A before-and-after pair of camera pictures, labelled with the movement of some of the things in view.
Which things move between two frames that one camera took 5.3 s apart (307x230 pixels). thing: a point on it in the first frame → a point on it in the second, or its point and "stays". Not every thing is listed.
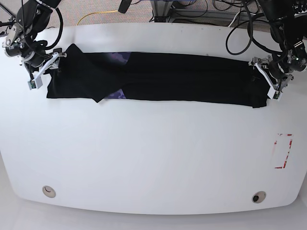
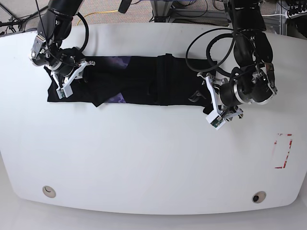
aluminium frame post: (160, 8) stays
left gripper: (36, 58) → (65, 67)
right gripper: (278, 68) → (228, 95)
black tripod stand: (11, 20) stays
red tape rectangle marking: (275, 143) stays
